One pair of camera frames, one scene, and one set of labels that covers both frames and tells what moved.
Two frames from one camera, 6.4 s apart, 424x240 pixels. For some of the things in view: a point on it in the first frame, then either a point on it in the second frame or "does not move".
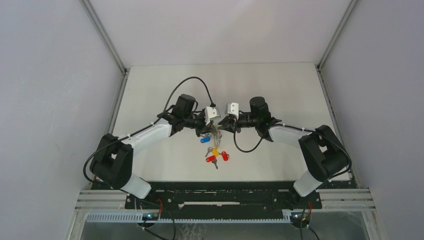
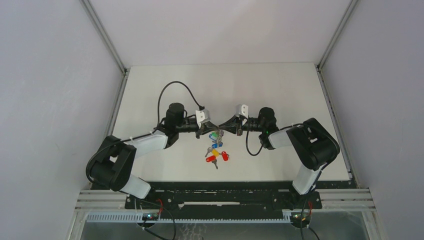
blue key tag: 205,139 to 216,145
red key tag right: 225,156 does not move
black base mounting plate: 222,199 does not move
